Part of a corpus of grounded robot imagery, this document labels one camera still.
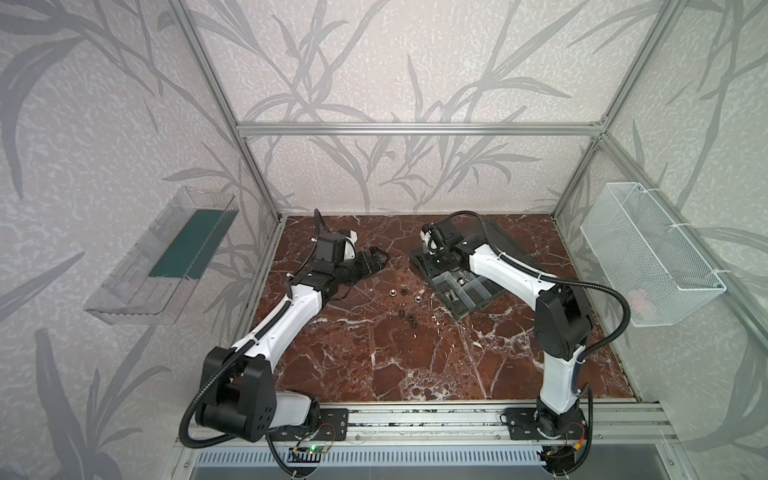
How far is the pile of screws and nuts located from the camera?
932 mm

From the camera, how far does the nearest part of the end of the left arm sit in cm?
62

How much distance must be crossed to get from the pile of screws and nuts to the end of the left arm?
26 centimetres
